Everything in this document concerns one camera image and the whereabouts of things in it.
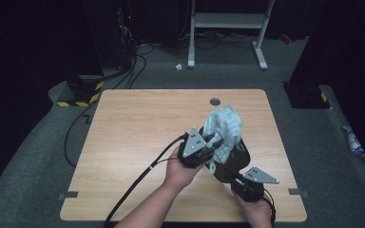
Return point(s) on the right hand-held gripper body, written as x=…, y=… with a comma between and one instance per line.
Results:
x=250, y=190

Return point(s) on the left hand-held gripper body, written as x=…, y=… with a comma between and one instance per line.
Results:
x=194, y=148

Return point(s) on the black lacquer floral dish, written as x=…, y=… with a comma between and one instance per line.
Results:
x=236, y=161

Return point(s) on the pale green striped cloth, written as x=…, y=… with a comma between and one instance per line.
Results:
x=225, y=126

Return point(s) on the person's right hand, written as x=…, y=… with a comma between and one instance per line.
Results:
x=258, y=210

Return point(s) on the person's left hand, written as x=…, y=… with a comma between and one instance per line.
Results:
x=179, y=174

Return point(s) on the grey table grommet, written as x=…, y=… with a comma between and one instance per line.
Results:
x=215, y=102

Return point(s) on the white crumpled paper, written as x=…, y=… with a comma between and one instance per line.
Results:
x=178, y=66

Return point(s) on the black stand base yellow corner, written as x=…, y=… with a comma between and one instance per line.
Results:
x=307, y=96

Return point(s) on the blue white packet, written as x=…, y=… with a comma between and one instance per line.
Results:
x=353, y=142

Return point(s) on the white metal stand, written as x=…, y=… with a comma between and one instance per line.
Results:
x=228, y=20

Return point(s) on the small red object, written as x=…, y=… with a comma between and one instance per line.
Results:
x=286, y=39

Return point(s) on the black yellow striped stand base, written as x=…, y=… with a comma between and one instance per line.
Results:
x=77, y=93

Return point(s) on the dark equipment rack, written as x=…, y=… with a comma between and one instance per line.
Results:
x=123, y=31

